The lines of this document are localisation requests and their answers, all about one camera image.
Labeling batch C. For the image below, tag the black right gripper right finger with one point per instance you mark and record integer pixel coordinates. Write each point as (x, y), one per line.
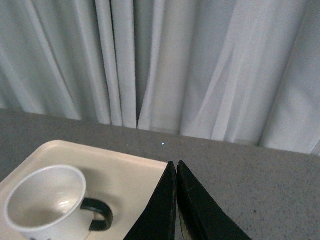
(201, 218)

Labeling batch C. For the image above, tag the white mug black handle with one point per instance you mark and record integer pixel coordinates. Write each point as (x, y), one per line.
(52, 204)

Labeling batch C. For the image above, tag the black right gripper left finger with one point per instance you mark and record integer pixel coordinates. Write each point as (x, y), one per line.
(158, 220)

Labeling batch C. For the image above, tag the cream rectangular tray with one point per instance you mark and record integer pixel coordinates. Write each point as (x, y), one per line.
(124, 182)

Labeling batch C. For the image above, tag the light grey curtain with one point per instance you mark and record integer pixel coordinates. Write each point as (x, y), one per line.
(238, 71)

